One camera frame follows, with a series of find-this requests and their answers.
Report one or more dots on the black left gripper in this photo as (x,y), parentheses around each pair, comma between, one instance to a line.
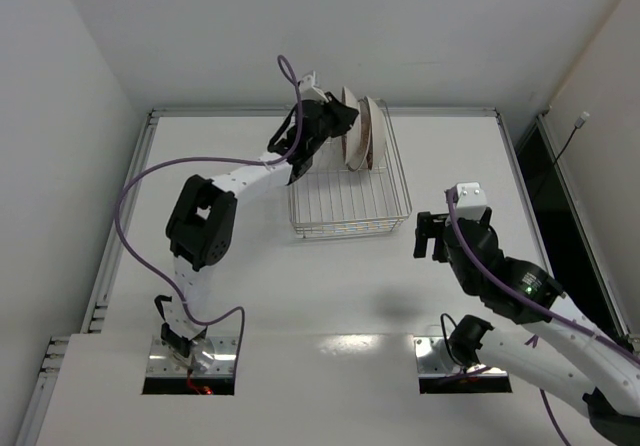
(329,117)

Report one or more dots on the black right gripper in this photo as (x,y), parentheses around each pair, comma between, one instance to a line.
(437,239)

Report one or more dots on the floral plate with brown rim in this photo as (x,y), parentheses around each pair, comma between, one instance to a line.
(351,140)

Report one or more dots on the cream plate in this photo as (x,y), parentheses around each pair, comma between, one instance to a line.
(377,145)

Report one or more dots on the orange sunburst plate teal rim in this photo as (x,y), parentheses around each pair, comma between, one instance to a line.
(368,127)

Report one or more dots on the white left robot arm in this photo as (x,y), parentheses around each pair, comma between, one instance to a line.
(201,224)

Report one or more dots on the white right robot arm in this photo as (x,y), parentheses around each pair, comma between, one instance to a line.
(480,264)

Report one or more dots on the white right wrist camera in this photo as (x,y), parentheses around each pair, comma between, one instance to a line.
(468,200)

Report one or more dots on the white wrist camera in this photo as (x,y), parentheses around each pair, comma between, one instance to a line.
(468,200)
(309,88)

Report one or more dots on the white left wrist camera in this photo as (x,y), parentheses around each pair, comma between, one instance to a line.
(309,88)

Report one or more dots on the chrome wire dish rack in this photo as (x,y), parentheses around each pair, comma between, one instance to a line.
(332,202)

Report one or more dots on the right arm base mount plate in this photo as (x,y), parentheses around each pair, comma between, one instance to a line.
(433,362)

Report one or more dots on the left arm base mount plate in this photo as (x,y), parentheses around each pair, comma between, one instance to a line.
(213,358)

